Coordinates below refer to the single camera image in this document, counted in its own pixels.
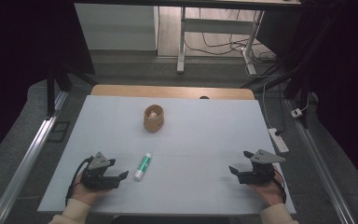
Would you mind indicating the wooden table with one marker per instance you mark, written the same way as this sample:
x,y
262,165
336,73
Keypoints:
x,y
167,91

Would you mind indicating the small white item in cup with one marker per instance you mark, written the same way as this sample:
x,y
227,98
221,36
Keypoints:
x,y
152,115

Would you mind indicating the person's dark clothing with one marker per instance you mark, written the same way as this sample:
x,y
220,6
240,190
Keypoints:
x,y
174,220

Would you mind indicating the black curtain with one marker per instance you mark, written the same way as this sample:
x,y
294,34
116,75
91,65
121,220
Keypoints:
x,y
345,77
18,62

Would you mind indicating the white power strip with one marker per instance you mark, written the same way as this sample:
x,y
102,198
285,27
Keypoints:
x,y
278,140

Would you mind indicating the small white adapter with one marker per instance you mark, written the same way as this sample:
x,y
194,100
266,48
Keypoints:
x,y
296,113

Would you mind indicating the white table mat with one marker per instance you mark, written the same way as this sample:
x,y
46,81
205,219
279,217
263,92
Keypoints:
x,y
183,174

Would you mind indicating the aluminium rail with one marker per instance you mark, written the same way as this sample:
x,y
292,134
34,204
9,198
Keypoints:
x,y
320,168
24,165

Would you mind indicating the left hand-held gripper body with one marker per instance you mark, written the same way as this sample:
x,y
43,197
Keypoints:
x,y
98,182

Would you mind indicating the green and white tube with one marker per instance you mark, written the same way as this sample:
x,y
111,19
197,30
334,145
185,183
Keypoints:
x,y
142,166

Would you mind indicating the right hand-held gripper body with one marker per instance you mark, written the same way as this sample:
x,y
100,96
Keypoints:
x,y
259,174

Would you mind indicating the person's right hand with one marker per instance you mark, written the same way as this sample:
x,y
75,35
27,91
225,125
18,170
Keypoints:
x,y
267,193

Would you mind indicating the white desk frame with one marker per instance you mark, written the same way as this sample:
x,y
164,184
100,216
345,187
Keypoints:
x,y
217,26

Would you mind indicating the person's left hand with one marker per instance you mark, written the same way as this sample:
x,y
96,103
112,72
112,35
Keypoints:
x,y
85,194

